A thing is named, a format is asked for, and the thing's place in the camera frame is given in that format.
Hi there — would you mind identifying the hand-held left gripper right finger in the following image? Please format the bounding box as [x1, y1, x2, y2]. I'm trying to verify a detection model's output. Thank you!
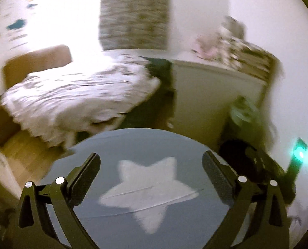
[202, 150, 290, 249]

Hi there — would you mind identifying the stack of books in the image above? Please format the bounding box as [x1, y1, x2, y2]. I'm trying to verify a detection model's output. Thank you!
[219, 35, 276, 81]

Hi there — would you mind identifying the brown headboard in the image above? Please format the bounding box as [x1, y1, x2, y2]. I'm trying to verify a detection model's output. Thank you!
[2, 45, 73, 89]

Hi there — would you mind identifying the patterned curtain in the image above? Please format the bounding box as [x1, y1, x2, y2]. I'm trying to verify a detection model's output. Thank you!
[98, 0, 170, 51]

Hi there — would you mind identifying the pink item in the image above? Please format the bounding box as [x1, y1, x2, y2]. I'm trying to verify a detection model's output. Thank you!
[192, 35, 222, 59]

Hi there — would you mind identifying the white cabinet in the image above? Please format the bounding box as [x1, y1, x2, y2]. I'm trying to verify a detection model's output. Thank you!
[171, 57, 271, 148]

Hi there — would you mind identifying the group of wall stickers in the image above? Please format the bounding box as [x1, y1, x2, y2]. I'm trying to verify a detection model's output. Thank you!
[0, 0, 39, 44]

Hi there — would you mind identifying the wooden nightstand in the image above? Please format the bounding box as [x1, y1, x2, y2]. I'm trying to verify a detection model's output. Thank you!
[0, 101, 21, 146]

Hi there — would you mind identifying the white duvet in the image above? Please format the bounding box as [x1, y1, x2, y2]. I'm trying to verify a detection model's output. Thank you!
[1, 53, 161, 146]

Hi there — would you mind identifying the green lidded bin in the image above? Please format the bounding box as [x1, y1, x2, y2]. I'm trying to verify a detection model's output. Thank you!
[229, 96, 261, 140]

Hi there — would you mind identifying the dark green bed base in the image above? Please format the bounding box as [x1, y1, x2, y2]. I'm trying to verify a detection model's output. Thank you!
[123, 57, 176, 133]

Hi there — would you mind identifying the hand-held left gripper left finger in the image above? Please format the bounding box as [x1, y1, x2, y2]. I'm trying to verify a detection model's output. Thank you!
[7, 153, 102, 249]

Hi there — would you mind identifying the white star sticker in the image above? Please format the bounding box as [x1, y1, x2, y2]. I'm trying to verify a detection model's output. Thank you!
[99, 157, 200, 235]

